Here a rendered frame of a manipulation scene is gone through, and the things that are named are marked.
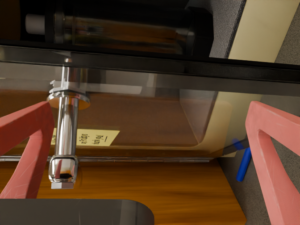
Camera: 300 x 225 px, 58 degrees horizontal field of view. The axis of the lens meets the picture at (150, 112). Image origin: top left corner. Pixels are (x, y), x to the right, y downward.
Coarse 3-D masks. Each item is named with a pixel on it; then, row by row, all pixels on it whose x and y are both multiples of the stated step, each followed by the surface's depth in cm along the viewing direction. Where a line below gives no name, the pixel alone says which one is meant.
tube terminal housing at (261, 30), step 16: (256, 0) 33; (272, 0) 33; (288, 0) 33; (256, 16) 34; (272, 16) 34; (288, 16) 34; (240, 32) 35; (256, 32) 35; (272, 32) 35; (240, 48) 36; (256, 48) 36; (272, 48) 37
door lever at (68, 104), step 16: (48, 96) 16; (64, 96) 15; (80, 96) 16; (64, 112) 16; (64, 128) 15; (64, 144) 15; (64, 160) 15; (48, 176) 15; (64, 176) 15; (80, 176) 19
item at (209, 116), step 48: (0, 48) 12; (0, 96) 16; (96, 96) 16; (144, 96) 16; (192, 96) 17; (240, 96) 17; (288, 96) 17; (144, 144) 31; (192, 144) 32; (240, 144) 32
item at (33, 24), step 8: (48, 0) 37; (48, 8) 36; (32, 16) 38; (40, 16) 39; (48, 16) 36; (32, 24) 38; (40, 24) 39; (48, 24) 36; (32, 32) 39; (40, 32) 39; (48, 32) 37; (48, 40) 37
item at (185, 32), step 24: (72, 0) 37; (96, 0) 38; (72, 24) 36; (96, 24) 37; (120, 24) 38; (144, 24) 38; (168, 24) 39; (192, 24) 40; (120, 48) 39; (144, 48) 39; (168, 48) 40
